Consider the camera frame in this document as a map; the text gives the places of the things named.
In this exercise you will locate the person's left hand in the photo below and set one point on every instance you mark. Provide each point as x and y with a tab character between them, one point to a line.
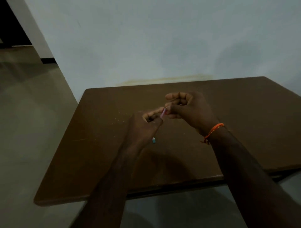
141	131

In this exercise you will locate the person's left thumb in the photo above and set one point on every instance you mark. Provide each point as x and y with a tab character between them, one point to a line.
158	122

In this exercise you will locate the person's right hand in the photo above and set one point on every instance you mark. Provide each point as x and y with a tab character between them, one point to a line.
197	110

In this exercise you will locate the person's right forearm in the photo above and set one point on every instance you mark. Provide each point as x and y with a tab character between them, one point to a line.
249	183

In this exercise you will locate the person's left forearm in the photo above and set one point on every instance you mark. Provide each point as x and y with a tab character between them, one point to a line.
110	188

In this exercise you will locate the pink pen with blue end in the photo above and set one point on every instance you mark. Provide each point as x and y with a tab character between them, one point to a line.
163	113

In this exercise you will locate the person's right fingers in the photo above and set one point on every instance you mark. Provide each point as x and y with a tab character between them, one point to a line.
176	102

